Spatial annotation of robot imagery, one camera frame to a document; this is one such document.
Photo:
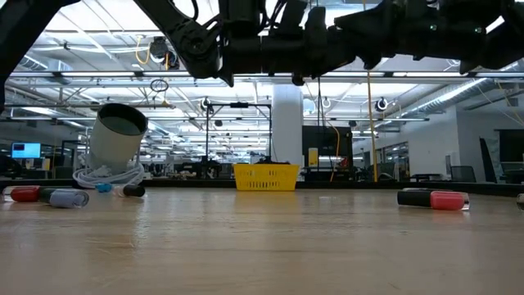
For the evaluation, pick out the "coral pink nail polish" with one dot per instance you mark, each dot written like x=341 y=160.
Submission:
x=446 y=201

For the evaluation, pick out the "pale lilac nail polish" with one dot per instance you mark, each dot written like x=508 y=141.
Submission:
x=133 y=191

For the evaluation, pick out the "dark green glitter nail polish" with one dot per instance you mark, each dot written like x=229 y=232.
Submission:
x=520 y=201

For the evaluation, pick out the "light blue nail polish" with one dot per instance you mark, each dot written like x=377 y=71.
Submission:
x=104 y=187

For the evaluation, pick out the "red nail polish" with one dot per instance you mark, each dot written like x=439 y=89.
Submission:
x=25 y=193

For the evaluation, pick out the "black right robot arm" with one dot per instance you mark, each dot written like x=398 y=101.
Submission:
x=450 y=41

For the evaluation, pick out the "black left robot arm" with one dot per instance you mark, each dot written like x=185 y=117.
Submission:
x=196 y=45

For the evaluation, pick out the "white building pillar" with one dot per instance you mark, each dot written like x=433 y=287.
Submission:
x=287 y=123

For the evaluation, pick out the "black cabinet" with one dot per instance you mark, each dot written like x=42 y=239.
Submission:
x=327 y=141

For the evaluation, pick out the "yellow sign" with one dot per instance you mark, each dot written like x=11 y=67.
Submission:
x=313 y=157

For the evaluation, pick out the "yellow plastic basket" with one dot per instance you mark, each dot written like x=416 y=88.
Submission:
x=266 y=178

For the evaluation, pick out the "black mesh chair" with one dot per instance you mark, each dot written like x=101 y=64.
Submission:
x=462 y=173

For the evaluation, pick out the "black slanted panel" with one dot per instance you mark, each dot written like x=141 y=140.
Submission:
x=487 y=160

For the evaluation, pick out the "blue lit monitor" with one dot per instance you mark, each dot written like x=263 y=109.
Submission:
x=25 y=150

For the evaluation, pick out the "hanging dome camera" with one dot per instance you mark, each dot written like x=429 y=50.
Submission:
x=326 y=102
x=381 y=104
x=205 y=104

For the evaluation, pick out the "black workstation frame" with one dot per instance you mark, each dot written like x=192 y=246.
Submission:
x=239 y=105

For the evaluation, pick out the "black aluminium table frame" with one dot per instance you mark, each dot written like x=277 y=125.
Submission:
x=368 y=185

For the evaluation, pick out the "black wall screen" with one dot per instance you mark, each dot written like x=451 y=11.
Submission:
x=511 y=145

